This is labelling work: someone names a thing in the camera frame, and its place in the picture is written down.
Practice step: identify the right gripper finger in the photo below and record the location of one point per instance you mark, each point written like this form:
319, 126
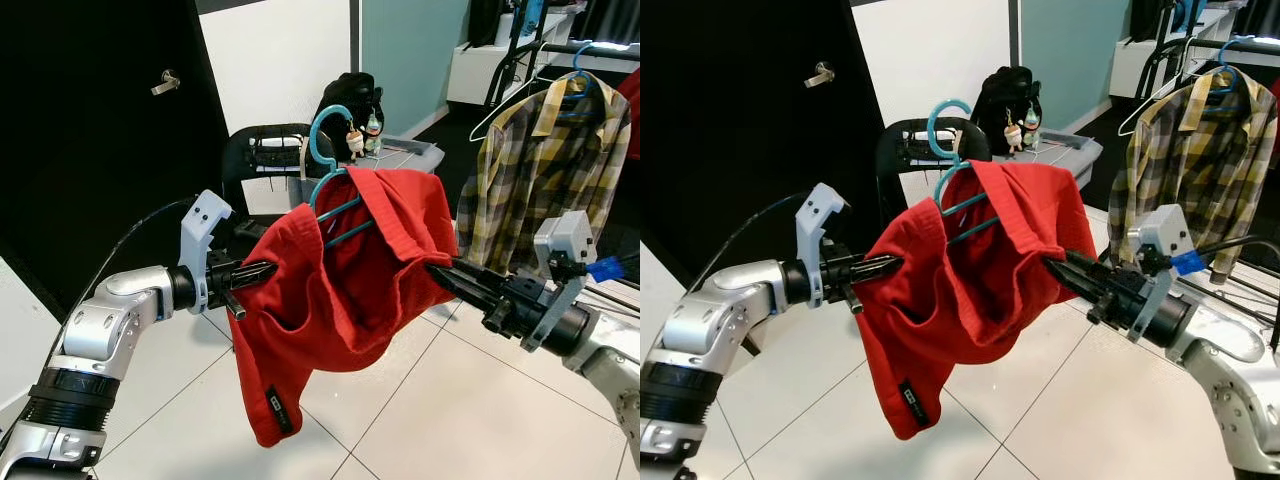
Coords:
482, 303
475, 277
1098, 293
1092, 267

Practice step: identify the red knit shirt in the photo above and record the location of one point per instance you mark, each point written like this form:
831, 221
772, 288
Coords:
330, 310
960, 300

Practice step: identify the teal plastic hanger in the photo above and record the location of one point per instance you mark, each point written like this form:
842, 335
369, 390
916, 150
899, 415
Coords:
932, 130
313, 135

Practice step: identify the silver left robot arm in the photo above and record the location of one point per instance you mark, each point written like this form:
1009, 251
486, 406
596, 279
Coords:
735, 320
100, 330

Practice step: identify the blue plastic hanger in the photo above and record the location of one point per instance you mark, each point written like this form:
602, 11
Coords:
1228, 60
580, 75

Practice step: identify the yellow grey plaid shirt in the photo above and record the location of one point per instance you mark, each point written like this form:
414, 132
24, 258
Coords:
540, 170
1190, 165

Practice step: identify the small toy charm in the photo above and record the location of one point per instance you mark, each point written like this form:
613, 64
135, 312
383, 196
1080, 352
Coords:
1031, 120
1013, 137
355, 143
373, 125

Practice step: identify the black door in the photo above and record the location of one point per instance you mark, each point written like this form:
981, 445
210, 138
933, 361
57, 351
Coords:
90, 150
740, 140

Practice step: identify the black backpack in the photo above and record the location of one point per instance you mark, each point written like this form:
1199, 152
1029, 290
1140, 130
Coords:
345, 100
1005, 95

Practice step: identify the white low cabinet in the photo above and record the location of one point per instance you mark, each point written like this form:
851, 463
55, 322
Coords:
1130, 70
470, 75

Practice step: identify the black metal clothes rack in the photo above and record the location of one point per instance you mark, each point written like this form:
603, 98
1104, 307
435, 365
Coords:
610, 48
1255, 42

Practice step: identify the blue fabric item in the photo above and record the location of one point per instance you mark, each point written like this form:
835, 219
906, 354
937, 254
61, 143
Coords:
1192, 15
532, 15

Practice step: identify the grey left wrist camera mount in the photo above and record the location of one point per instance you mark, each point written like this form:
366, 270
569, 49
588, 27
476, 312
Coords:
815, 220
200, 225

